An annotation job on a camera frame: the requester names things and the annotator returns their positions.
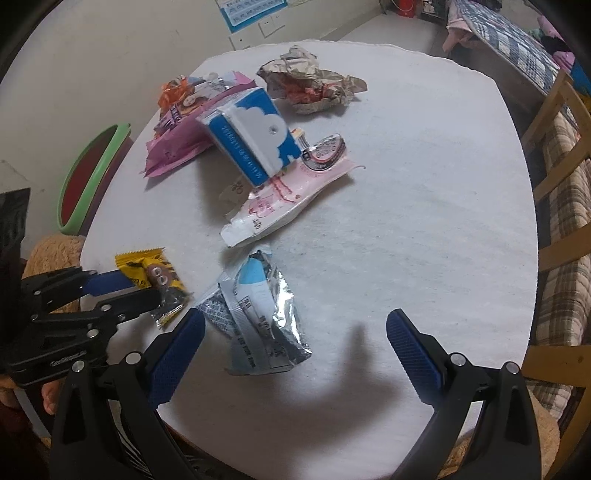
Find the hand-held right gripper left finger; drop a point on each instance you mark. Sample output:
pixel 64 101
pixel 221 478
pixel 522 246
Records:
pixel 175 357

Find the brown plaid blanket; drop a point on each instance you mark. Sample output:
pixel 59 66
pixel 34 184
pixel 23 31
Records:
pixel 563 300

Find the yellow brown snack wrapper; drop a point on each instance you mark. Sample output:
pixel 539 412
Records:
pixel 143 267

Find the red bucket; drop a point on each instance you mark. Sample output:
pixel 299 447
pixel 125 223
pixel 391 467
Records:
pixel 405 8

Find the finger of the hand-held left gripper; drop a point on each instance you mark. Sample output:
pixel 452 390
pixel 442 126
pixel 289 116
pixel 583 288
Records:
pixel 108 282
pixel 129 304

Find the pink bed sheet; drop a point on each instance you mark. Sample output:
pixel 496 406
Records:
pixel 455 37

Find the round foil lid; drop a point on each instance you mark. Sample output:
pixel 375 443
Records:
pixel 323 154

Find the person's left hand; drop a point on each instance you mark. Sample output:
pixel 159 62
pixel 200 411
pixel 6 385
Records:
pixel 50 399

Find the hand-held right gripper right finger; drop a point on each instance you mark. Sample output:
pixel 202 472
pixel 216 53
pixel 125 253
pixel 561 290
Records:
pixel 415 353

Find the white wall socket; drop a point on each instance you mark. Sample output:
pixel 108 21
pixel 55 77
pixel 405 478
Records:
pixel 271 26
pixel 240 41

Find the crumpled paper wrapper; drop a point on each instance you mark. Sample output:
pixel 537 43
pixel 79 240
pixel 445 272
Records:
pixel 300 74

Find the bed with plaid blanket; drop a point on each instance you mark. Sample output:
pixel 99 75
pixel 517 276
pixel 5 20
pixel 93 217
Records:
pixel 508 41

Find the pink snack packet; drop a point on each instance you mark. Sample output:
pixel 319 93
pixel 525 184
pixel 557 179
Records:
pixel 175 147

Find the orange snack wrapper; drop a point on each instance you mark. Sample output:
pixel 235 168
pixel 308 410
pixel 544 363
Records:
pixel 175 92

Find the pale pink white wrapper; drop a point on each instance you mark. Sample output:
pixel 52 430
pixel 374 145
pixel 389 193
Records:
pixel 277 203

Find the blue white milk carton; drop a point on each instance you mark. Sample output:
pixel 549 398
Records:
pixel 249 134

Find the green rimmed red bin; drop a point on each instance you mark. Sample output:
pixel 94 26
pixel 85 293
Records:
pixel 83 184

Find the silver foil wrapper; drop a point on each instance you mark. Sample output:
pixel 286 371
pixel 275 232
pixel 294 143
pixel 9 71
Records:
pixel 268 318

